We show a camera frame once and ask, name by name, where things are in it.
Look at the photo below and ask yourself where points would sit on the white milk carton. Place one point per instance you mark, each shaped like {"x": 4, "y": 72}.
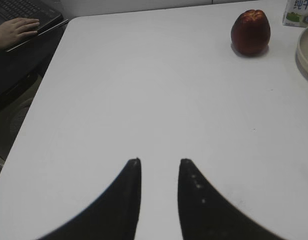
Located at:
{"x": 296, "y": 13}

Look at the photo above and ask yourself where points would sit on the person's hand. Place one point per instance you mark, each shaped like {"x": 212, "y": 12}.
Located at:
{"x": 16, "y": 30}

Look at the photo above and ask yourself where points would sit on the dark red apple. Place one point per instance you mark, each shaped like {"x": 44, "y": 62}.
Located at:
{"x": 251, "y": 32}

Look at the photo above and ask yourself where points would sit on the grey round plate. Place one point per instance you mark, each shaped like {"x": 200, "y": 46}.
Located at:
{"x": 302, "y": 53}

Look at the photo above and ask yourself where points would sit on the black laptop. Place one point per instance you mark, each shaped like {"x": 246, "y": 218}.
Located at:
{"x": 49, "y": 18}

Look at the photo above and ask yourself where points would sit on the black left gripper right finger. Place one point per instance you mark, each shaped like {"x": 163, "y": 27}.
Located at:
{"x": 205, "y": 214}

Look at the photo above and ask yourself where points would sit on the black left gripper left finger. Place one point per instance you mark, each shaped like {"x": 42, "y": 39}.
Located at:
{"x": 113, "y": 215}

